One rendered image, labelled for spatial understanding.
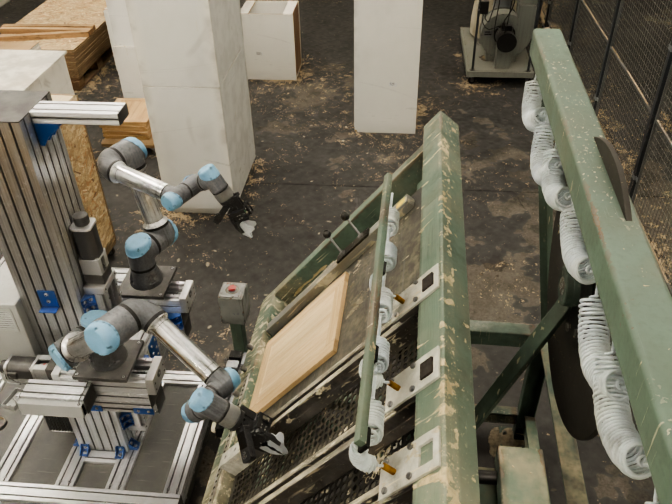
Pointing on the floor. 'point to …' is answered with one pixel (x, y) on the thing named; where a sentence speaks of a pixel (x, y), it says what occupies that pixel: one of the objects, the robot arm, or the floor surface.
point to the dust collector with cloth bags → (499, 39)
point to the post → (239, 337)
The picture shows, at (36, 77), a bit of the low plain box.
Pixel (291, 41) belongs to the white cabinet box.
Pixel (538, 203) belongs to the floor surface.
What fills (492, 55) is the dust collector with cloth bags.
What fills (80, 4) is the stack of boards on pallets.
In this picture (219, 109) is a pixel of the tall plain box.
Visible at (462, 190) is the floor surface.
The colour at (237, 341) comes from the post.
